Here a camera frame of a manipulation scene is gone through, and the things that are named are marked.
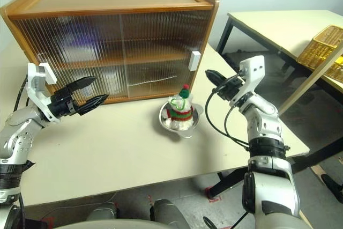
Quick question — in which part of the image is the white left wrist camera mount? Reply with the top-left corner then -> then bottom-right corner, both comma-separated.
26,62 -> 58,123

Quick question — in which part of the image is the yellow wicker basket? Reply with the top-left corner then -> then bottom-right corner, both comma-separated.
322,55 -> 343,85
297,25 -> 343,70

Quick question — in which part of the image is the wooden cabinet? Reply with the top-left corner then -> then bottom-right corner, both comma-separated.
0,0 -> 220,106

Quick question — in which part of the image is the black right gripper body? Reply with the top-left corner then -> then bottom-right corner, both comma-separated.
216,75 -> 246,101

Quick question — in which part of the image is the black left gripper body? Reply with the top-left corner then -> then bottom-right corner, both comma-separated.
49,86 -> 79,119

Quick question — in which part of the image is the grey rounded robot torso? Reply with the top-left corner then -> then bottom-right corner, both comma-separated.
53,219 -> 175,229

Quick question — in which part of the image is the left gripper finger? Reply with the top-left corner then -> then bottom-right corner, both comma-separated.
66,76 -> 96,93
76,93 -> 109,116

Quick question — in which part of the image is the red floor tape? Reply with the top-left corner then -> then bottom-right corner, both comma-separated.
204,186 -> 223,203

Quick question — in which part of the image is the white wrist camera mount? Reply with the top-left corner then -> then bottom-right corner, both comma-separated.
238,55 -> 266,106
26,62 -> 58,123

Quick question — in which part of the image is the beige wooden beam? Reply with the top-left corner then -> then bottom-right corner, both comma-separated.
278,48 -> 343,115

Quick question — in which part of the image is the ribbed glass sliding door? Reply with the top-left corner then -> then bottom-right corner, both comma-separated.
10,16 -> 128,101

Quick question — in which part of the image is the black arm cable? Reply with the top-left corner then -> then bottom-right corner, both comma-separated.
204,70 -> 253,152
18,193 -> 27,229
203,211 -> 250,229
13,78 -> 31,113

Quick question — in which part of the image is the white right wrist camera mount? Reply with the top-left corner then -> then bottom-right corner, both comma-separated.
238,55 -> 266,106

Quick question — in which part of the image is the metal bowl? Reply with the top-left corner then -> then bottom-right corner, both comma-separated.
158,102 -> 204,140

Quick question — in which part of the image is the black table foot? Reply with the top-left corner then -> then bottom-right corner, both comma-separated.
207,135 -> 343,198

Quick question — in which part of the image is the ribbed glass door with crack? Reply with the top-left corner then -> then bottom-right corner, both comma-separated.
120,10 -> 213,99

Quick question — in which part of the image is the grey rounded right leg cover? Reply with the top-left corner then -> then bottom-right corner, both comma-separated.
153,198 -> 187,229

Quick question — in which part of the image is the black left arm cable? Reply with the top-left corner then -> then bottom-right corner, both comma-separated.
18,193 -> 27,229
13,78 -> 31,113

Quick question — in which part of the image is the plush snowman toy striped sweater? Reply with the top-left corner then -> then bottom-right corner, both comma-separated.
165,84 -> 195,131

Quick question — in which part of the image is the grey rounded left leg cover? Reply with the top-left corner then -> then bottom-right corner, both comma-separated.
86,202 -> 119,222

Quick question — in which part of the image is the grey rounded leg cover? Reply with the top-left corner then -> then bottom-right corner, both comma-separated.
153,198 -> 187,229
86,202 -> 119,222

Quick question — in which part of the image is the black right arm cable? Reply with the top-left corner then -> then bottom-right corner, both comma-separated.
204,70 -> 253,152
203,211 -> 250,229

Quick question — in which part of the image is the beige table with black frame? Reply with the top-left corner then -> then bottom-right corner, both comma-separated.
216,10 -> 343,93

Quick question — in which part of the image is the white door handle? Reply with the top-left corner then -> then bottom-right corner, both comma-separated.
42,63 -> 58,85
188,50 -> 202,72

